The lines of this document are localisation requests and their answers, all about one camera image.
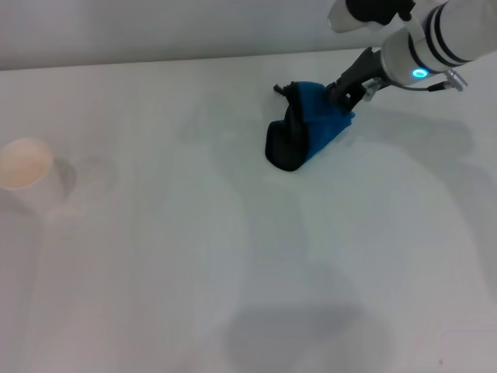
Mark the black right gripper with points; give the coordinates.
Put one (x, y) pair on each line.
(359, 75)

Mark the blue rag with black trim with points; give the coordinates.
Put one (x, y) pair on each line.
(306, 132)

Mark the white paper cup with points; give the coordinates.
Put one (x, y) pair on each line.
(27, 171)

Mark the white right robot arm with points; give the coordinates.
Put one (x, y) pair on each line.
(446, 35)

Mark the dark right wrist camera box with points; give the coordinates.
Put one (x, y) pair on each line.
(369, 11)

